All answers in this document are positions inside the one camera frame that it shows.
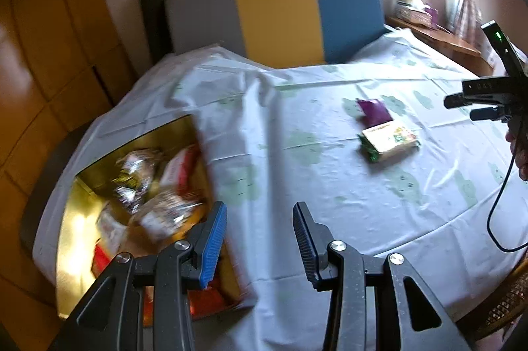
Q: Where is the grey yellow blue headboard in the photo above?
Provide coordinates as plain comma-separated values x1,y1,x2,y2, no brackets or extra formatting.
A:
166,0,387,69

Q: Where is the wicker chair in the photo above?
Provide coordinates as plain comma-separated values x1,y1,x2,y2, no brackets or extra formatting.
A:
460,254,527,342

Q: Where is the tissue box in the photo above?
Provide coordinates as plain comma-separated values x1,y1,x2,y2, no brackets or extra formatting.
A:
395,0,432,28

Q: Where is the purple box on side table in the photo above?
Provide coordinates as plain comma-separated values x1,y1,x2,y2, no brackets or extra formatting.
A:
424,4,439,29

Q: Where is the black cable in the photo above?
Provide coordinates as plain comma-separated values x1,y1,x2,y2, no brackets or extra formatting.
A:
486,127,528,254

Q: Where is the green cracker packet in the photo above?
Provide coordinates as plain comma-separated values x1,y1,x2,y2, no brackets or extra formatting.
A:
358,120,421,163

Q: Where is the orange seed packet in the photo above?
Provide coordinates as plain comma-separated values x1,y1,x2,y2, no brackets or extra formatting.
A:
131,191,206,243

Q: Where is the black brown foil snack bag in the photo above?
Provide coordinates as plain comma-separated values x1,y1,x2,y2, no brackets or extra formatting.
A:
112,148,164,214

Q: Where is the large red snack packet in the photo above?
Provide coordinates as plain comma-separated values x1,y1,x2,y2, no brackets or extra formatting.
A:
90,241,111,278

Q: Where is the clear orange pastry packet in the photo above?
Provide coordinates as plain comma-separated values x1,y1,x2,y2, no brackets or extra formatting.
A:
96,202,126,256

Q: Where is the white red snack packet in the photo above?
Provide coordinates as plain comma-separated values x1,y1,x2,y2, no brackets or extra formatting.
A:
159,144,201,196

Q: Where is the right hand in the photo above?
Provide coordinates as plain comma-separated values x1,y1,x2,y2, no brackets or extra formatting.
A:
506,130,528,181

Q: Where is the wooden side table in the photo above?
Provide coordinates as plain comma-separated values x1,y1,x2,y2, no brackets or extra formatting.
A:
385,16,493,77

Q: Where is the cloud print tablecloth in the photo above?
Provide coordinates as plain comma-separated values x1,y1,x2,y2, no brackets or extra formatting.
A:
33,30,527,350

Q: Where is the purple snack packet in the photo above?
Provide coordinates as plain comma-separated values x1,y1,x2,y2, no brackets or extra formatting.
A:
356,99,393,128

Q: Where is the black rolled mat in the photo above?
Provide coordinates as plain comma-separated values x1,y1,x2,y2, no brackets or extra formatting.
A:
139,0,174,65

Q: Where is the gold tin box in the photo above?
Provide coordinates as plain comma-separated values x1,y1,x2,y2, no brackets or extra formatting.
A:
55,113,259,321

